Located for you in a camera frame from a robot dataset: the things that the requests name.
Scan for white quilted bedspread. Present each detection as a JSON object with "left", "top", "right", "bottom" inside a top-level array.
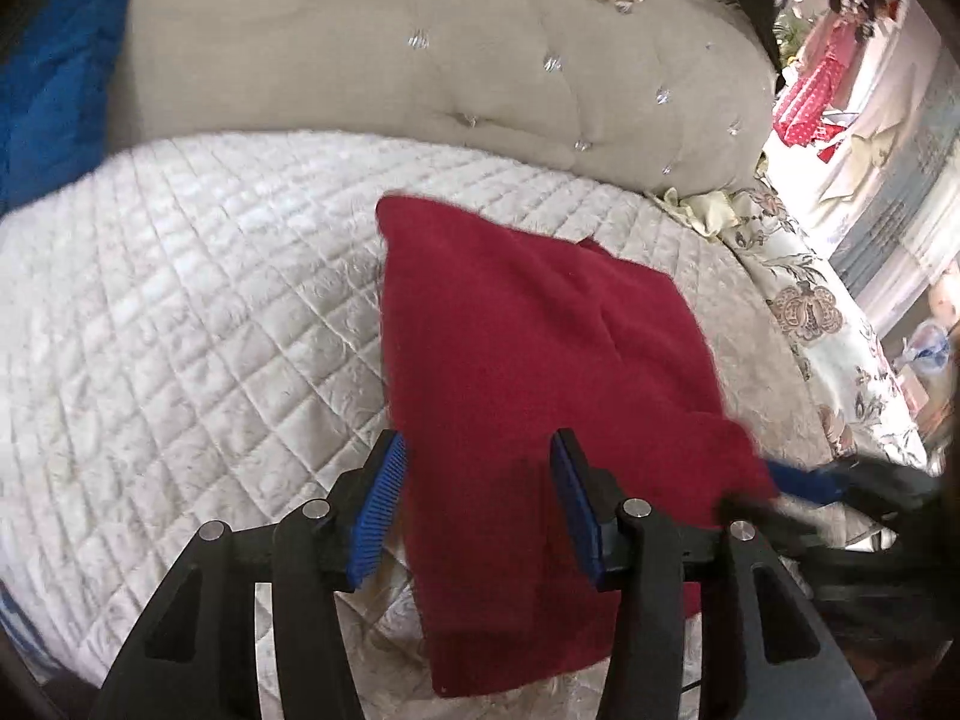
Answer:
[{"left": 0, "top": 131, "right": 845, "bottom": 720}]

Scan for red hanging clothes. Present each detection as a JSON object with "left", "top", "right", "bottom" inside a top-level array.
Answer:
[{"left": 765, "top": 0, "right": 901, "bottom": 151}]

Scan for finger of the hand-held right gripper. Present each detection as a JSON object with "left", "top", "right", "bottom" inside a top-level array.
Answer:
[
  {"left": 716, "top": 491, "right": 826, "bottom": 550},
  {"left": 763, "top": 457, "right": 856, "bottom": 509}
]

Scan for beige tufted headboard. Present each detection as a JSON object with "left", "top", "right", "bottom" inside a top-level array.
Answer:
[{"left": 105, "top": 0, "right": 781, "bottom": 200}]

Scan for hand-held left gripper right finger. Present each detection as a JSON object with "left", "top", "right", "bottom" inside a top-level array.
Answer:
[{"left": 550, "top": 427, "right": 878, "bottom": 720}]

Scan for red sweater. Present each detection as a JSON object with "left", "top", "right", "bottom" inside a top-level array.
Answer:
[{"left": 375, "top": 195, "right": 781, "bottom": 698}]

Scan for blue quilted blanket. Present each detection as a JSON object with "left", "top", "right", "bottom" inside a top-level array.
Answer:
[{"left": 0, "top": 0, "right": 151, "bottom": 215}]

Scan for floral bedsheet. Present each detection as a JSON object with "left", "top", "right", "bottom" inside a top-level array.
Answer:
[{"left": 660, "top": 180, "right": 931, "bottom": 470}]

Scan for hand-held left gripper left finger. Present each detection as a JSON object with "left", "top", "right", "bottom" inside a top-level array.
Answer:
[{"left": 90, "top": 429, "right": 410, "bottom": 720}]

